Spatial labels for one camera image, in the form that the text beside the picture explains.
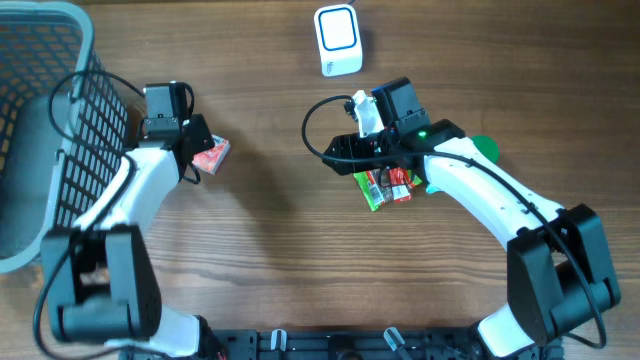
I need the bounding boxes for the red white small pouch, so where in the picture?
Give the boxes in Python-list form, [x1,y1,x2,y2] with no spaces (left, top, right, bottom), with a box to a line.
[193,135,231,175]

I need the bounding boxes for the green snack bag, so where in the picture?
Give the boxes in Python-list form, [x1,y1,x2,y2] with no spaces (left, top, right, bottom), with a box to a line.
[353,170,394,212]

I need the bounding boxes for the red stick packet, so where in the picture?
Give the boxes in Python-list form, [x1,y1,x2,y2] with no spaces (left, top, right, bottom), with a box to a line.
[379,168,422,202]

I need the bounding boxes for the teal translucent packet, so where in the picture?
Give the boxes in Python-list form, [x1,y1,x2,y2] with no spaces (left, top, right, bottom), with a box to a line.
[426,184,441,194]

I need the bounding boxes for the green lid jar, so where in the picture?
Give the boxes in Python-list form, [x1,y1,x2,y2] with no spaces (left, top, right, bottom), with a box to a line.
[472,135,501,164]

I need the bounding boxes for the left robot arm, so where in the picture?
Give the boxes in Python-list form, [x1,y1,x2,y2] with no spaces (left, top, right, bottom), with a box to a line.
[32,114,220,359]

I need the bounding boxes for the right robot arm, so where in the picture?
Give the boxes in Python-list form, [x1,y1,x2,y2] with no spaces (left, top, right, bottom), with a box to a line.
[319,120,621,359]

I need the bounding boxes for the white barcode scanner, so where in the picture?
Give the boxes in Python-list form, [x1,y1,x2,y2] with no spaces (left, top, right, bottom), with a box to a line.
[314,3,363,77]

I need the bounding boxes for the grey plastic mesh basket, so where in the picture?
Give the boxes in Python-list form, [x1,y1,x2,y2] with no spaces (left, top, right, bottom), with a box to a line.
[1,1,128,273]

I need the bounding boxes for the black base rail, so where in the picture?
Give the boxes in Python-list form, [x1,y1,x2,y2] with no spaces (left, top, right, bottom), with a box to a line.
[119,327,566,360]

